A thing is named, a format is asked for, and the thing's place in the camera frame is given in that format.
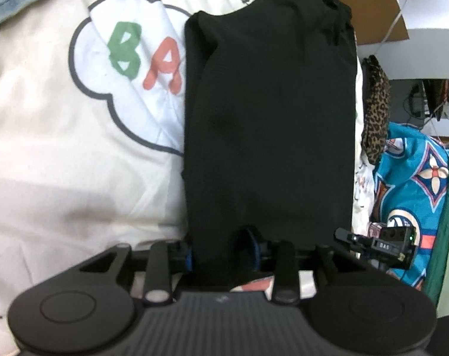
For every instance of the blue patterned cloth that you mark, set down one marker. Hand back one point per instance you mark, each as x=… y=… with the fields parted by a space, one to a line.
x=409 y=185

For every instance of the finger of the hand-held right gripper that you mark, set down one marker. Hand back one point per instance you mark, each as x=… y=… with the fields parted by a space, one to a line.
x=348 y=237

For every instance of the green garment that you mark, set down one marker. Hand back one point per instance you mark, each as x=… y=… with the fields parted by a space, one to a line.
x=448 y=230

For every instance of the black ribbed shorts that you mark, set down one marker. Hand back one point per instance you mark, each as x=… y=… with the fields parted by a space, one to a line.
x=268 y=118

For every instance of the printed bear blanket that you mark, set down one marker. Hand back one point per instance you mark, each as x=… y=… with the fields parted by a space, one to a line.
x=61 y=155

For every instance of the cluttered black shelf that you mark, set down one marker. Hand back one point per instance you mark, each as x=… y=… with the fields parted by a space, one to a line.
x=431 y=92

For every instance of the leopard print garment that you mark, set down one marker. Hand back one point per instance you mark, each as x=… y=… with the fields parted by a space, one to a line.
x=376 y=111

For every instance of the brown cardboard sheet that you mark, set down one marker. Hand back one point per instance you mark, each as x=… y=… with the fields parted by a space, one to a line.
x=372 y=11

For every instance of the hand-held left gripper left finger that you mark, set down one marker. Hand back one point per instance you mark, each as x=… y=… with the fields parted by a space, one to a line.
x=187 y=259

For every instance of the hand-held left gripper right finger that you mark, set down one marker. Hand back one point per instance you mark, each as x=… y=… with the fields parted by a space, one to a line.
x=254 y=250

